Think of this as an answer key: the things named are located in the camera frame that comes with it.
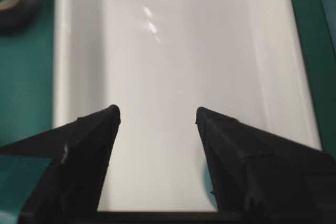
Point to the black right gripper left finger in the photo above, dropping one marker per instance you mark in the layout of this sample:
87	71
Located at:
58	174

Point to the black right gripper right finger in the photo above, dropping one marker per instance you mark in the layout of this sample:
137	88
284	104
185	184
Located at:
266	177

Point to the black tape roll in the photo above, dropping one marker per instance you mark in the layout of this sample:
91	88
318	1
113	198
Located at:
16	14

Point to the white plastic tray case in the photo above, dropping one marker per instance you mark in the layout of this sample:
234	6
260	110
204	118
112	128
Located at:
159	61

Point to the green table cloth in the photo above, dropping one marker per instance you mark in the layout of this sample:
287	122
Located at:
27	103

